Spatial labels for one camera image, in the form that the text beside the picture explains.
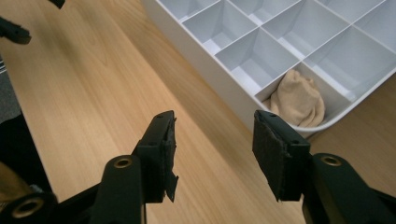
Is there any pale beige sock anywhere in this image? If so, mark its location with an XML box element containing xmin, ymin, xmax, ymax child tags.
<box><xmin>269</xmin><ymin>68</ymin><xmax>326</xmax><ymax>129</ymax></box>

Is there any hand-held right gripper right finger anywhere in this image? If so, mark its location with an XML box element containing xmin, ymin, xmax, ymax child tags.
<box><xmin>251</xmin><ymin>109</ymin><xmax>313</xmax><ymax>203</ymax></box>

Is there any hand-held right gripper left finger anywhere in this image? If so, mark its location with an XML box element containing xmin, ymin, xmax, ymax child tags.
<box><xmin>132</xmin><ymin>109</ymin><xmax>179</xmax><ymax>204</ymax></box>

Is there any white compartment organizer box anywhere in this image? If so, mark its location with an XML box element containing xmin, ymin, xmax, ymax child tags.
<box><xmin>141</xmin><ymin>0</ymin><xmax>396</xmax><ymax>138</ymax></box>

